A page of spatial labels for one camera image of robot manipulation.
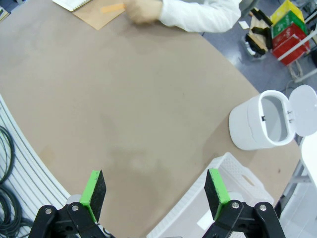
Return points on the black and wooden floor stand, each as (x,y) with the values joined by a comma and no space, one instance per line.
(257,44)

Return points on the small white rectangular sticker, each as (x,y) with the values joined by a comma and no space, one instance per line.
(204,220)

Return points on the green recycling bin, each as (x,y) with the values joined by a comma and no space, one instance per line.
(284,23)

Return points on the person's left hand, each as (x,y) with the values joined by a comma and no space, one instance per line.
(143,11)

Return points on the spiral notebook brown cover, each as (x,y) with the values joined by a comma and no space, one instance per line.
(99,19)

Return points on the small white paper scrap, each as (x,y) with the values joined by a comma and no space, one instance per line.
(243,24)

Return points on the white perforated plastic basket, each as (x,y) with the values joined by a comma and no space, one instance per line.
(235,171)

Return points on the white lidded trash bin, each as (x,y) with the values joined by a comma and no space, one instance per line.
(245,124)

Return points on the yellow recycling bin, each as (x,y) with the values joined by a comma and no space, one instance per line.
(287,7)

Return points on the large white table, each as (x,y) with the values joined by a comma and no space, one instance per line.
(309,158)

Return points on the yellow pencil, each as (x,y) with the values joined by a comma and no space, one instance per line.
(111,8)

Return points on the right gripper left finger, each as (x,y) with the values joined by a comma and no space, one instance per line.
(95,193)

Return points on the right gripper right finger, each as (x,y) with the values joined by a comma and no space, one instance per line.
(216,193)

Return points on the white ribbed panel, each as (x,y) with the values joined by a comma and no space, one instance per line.
(29,168)

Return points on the left forearm white sleeve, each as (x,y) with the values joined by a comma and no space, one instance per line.
(198,15)

